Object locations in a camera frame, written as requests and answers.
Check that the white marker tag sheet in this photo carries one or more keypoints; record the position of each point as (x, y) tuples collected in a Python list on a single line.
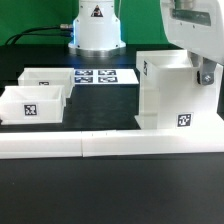
[(105, 77)]

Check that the white drawer box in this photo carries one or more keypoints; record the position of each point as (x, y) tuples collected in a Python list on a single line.
[(48, 76), (32, 104)]

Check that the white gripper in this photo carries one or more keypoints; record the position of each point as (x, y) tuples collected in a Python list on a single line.
[(197, 26)]

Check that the white fence segment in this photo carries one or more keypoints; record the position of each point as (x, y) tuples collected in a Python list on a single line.
[(40, 145), (146, 142)]

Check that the white front fence right segment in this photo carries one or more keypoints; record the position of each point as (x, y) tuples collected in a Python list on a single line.
[(146, 142)]

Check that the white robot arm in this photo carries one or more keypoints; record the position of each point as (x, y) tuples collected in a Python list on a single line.
[(97, 30)]

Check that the white front fence left segment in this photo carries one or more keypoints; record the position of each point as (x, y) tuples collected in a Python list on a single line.
[(40, 145)]

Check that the white drawer cabinet frame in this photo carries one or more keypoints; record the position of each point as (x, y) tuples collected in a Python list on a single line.
[(170, 96)]

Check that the white rear drawer box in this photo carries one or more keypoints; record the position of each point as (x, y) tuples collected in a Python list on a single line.
[(48, 76)]

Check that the white front drawer box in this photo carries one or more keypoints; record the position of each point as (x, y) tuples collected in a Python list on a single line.
[(32, 104)]

